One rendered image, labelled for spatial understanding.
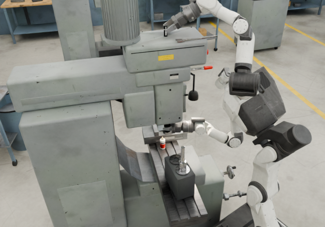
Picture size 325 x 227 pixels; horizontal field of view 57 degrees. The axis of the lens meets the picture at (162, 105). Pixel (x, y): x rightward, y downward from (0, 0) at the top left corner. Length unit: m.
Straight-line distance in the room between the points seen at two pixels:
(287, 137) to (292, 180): 2.02
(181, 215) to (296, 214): 1.67
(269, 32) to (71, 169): 5.37
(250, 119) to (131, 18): 0.84
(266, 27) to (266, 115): 4.86
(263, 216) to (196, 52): 1.12
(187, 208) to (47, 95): 1.07
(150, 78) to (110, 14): 0.42
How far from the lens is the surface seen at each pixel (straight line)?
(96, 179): 2.02
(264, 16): 6.40
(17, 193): 3.68
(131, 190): 2.34
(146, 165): 2.32
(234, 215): 2.43
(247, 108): 1.71
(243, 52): 1.63
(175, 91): 1.85
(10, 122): 3.95
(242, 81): 1.60
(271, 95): 1.77
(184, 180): 1.88
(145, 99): 1.81
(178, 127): 2.06
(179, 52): 1.71
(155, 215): 2.49
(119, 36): 1.65
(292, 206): 3.41
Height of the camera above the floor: 2.49
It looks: 33 degrees down
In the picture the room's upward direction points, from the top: 2 degrees counter-clockwise
